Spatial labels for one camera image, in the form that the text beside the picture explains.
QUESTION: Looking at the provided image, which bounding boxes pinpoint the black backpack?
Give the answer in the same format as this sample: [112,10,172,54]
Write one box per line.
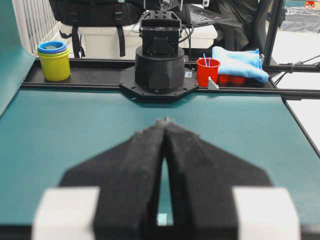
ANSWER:
[49,0,145,58]

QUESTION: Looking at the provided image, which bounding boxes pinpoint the stacked yellow blue cups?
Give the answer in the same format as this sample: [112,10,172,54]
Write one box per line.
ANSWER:
[37,40,71,82]

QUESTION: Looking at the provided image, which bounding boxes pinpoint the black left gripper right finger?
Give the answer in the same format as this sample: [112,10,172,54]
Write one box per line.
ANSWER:
[163,118,302,240]

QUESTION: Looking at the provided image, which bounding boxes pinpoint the black aluminium frame rail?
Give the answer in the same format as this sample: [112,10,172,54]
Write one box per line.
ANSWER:
[22,59,320,102]

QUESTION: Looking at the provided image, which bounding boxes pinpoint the red cup with straws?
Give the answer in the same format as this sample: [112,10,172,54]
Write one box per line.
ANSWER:
[196,54,221,87]

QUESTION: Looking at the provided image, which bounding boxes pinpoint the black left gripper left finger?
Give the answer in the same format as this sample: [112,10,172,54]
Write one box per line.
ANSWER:
[32,119,166,240]

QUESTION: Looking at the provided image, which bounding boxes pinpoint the red cup under cloth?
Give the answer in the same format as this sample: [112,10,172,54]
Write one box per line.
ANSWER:
[218,74,247,87]

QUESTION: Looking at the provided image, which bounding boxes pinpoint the light blue cloth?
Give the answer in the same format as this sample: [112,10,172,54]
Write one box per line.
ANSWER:
[212,46,269,84]

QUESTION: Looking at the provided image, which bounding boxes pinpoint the black laptop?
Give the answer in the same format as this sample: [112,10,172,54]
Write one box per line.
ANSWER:
[179,0,232,28]

